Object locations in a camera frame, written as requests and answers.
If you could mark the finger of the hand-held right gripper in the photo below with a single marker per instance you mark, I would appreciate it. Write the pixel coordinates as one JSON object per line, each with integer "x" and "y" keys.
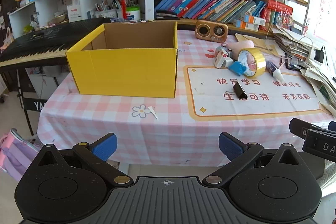
{"x": 332, "y": 126}
{"x": 298, "y": 125}

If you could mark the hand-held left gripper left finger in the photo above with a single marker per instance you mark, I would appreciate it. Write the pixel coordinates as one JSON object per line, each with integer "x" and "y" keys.
{"x": 105, "y": 146}

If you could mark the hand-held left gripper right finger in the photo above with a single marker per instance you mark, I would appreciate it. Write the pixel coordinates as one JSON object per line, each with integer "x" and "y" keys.
{"x": 231, "y": 146}

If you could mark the black binder clip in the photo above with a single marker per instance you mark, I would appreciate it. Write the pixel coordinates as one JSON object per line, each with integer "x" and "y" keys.
{"x": 240, "y": 90}

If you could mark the yellow cardboard box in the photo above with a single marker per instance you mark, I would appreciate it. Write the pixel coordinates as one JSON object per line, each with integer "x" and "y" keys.
{"x": 123, "y": 71}

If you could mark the blue sheet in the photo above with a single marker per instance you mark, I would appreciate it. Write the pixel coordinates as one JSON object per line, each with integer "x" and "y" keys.
{"x": 237, "y": 67}

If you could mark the yellow adhesive tape roll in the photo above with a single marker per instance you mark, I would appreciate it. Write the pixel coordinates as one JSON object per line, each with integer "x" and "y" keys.
{"x": 258, "y": 56}

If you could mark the small white red carton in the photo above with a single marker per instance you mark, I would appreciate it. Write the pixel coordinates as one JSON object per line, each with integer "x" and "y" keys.
{"x": 219, "y": 60}

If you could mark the pink plush toy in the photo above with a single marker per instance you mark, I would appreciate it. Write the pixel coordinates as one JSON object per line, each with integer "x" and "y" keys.
{"x": 242, "y": 45}

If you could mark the green booklet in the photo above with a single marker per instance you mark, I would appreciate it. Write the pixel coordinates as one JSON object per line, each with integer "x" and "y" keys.
{"x": 325, "y": 92}

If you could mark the pile of loose papers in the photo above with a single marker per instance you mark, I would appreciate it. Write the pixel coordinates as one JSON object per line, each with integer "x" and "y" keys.
{"x": 323, "y": 77}

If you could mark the white paper scrap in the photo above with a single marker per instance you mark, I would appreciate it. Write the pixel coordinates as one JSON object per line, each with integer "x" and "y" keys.
{"x": 152, "y": 110}

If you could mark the black power adapter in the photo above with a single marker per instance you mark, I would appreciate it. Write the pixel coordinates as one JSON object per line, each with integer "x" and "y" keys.
{"x": 319, "y": 54}

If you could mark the black keyboard stand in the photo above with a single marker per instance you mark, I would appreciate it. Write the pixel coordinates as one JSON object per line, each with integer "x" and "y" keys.
{"x": 32, "y": 104}

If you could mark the white charger plug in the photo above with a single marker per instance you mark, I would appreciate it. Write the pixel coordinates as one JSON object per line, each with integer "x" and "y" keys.
{"x": 227, "y": 62}

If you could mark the pink backpack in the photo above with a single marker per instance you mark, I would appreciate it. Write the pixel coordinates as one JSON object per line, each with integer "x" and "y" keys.
{"x": 15, "y": 153}

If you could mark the brown kraft paper sheets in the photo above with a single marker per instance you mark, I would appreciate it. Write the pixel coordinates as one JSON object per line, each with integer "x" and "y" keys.
{"x": 258, "y": 41}

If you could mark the wooden retro radio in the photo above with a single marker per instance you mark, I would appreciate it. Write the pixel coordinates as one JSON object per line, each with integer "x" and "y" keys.
{"x": 211, "y": 39}

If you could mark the white orange blue carton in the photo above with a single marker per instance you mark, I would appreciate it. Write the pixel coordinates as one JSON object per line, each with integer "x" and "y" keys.
{"x": 256, "y": 19}
{"x": 246, "y": 26}

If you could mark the stack of red books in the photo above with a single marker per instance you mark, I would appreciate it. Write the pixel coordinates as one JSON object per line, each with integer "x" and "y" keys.
{"x": 278, "y": 6}

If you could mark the black electronic keyboard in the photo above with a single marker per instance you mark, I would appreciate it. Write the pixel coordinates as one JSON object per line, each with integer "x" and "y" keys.
{"x": 34, "y": 45}

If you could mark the clear pen holder with pens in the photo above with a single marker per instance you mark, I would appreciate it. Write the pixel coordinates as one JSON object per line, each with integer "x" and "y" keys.
{"x": 105, "y": 12}

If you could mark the white pen cup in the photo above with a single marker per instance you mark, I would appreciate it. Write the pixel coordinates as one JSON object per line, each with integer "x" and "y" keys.
{"x": 132, "y": 14}

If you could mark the white red label bag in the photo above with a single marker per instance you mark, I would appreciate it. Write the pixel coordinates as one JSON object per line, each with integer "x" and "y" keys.
{"x": 74, "y": 12}

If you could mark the black stapler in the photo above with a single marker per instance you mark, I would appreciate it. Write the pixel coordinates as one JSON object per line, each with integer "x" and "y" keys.
{"x": 165, "y": 15}

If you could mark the row of leaning blue books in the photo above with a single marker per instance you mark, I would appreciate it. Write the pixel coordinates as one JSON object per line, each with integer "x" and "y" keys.
{"x": 204, "y": 3}

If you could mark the small toy camera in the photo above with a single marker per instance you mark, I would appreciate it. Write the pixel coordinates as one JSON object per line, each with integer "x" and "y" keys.
{"x": 223, "y": 49}

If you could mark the wall poster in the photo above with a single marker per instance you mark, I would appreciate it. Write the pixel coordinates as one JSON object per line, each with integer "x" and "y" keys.
{"x": 326, "y": 8}

